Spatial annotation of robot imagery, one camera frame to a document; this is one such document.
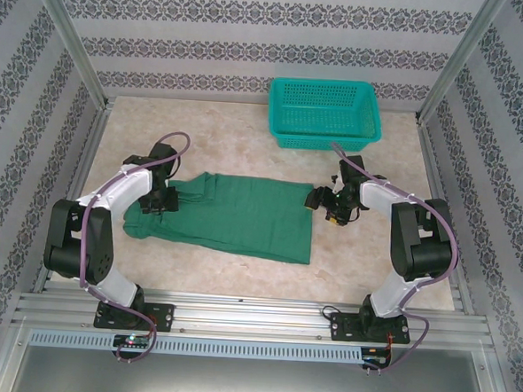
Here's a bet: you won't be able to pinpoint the slotted grey cable duct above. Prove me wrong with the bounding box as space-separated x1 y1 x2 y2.
27 326 364 366

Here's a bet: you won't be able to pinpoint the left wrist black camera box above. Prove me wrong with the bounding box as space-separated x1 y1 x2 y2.
162 187 181 213

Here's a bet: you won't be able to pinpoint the teal plastic basket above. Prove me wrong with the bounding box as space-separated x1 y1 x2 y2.
264 74 387 155

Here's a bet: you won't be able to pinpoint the aluminium mounting rail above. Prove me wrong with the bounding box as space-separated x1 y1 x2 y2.
12 280 498 353

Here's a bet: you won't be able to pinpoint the aluminium side rail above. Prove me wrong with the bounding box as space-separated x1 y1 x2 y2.
405 116 488 315
33 93 115 296

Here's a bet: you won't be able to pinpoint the aluminium frame post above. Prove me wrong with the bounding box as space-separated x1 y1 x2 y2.
18 0 114 107
416 0 510 129

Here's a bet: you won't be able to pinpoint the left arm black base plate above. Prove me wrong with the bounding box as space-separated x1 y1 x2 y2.
92 299 176 333

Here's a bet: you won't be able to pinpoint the grey metal sheet panel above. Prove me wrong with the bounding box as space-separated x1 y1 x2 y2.
0 321 511 392

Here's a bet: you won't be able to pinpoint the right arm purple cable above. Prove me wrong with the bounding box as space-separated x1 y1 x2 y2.
316 141 465 380

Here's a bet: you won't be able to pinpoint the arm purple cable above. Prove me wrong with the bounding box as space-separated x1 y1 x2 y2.
73 125 193 370
316 141 465 380

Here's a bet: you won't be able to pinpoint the green long pants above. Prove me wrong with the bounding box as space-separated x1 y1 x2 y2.
121 166 317 267

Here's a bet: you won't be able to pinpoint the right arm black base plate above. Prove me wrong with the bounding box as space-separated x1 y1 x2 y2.
327 310 413 348

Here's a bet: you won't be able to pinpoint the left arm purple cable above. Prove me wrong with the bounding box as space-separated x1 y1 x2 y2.
73 125 193 370

